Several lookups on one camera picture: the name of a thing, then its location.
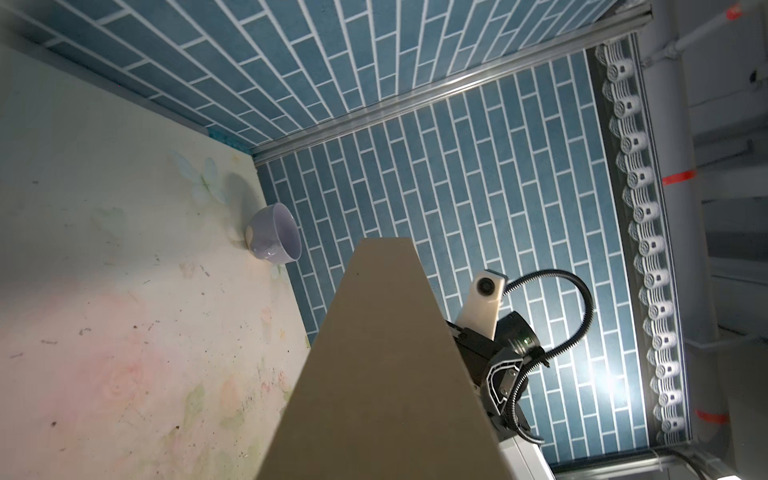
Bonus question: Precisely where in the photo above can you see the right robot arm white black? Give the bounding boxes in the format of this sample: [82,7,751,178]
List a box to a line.
[448,269,595,479]

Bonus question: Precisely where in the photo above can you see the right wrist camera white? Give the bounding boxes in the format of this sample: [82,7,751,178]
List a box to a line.
[455,270,508,340]

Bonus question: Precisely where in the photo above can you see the lavender ceramic cup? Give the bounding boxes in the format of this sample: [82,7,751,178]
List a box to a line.
[244,203,302,265]

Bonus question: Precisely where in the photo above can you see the brown cardboard paper box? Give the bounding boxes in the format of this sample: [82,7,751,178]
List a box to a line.
[258,238,511,479]

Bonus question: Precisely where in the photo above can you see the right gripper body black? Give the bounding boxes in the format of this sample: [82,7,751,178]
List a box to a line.
[446,321,498,388]

